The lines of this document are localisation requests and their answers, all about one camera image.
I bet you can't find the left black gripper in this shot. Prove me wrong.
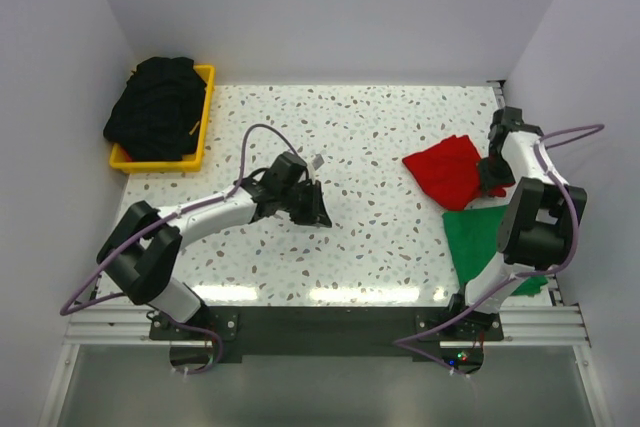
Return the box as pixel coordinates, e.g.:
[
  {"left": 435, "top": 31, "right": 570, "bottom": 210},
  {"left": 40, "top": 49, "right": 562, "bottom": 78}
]
[{"left": 279, "top": 179, "right": 331, "bottom": 228}]

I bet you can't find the red t-shirt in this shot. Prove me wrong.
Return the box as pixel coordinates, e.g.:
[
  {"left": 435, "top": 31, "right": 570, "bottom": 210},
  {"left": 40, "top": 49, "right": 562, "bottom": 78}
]
[{"left": 402, "top": 135, "right": 514, "bottom": 211}]

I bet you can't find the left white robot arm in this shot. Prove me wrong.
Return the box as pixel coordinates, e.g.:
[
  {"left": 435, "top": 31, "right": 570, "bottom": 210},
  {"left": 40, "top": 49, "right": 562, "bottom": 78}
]
[{"left": 97, "top": 152, "right": 332, "bottom": 339}]

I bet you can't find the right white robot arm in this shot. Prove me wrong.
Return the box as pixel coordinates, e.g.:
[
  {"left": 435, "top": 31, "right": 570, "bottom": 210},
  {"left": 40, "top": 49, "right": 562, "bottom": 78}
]
[{"left": 445, "top": 107, "right": 587, "bottom": 340}]

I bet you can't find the folded green t-shirt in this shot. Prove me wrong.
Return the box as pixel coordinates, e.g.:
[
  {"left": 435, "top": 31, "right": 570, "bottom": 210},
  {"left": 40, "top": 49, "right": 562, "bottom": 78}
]
[{"left": 441, "top": 204, "right": 545, "bottom": 297}]

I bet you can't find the yellow plastic tray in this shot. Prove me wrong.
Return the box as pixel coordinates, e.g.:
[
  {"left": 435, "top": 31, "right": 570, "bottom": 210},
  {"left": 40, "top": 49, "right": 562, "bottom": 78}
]
[{"left": 109, "top": 64, "right": 215, "bottom": 175}]

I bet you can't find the black t-shirt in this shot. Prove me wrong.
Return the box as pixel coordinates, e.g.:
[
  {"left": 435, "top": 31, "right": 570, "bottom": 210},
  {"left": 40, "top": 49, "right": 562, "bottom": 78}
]
[{"left": 103, "top": 57, "right": 207, "bottom": 162}]

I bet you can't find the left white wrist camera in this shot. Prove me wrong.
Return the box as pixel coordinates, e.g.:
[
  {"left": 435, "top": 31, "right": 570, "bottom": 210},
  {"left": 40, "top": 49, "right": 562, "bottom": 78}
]
[{"left": 307, "top": 154, "right": 324, "bottom": 173}]

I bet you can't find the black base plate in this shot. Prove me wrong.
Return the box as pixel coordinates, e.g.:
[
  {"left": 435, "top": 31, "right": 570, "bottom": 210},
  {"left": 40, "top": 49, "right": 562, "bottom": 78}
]
[{"left": 147, "top": 306, "right": 504, "bottom": 372}]

